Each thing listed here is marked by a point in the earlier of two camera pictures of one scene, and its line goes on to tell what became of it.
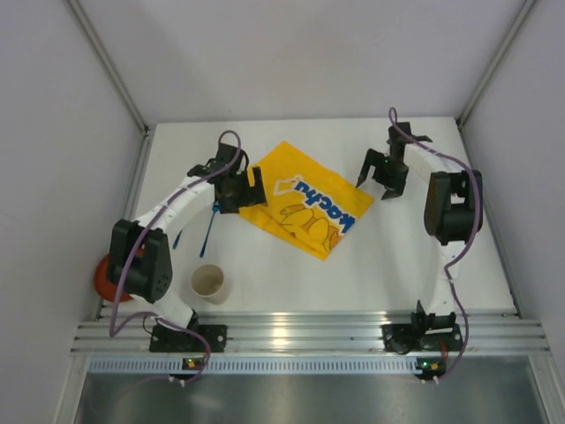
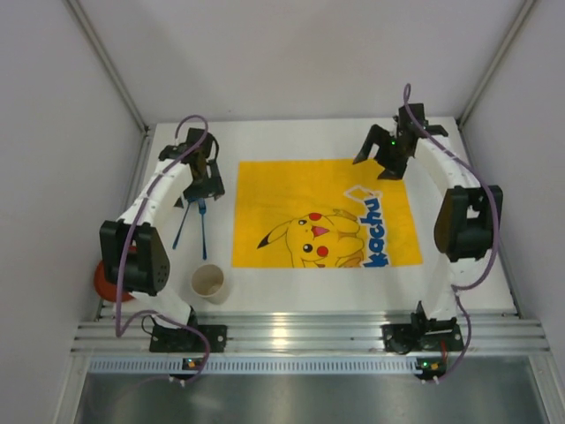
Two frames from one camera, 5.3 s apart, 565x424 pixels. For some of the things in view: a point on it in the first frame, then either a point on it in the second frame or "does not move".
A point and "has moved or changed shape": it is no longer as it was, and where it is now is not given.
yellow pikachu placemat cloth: (309, 204) has moved or changed shape
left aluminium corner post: (102, 54) does not move
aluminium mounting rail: (482, 331) does not move
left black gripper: (245, 193) → (204, 189)
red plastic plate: (104, 284) does not move
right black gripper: (387, 172) → (389, 155)
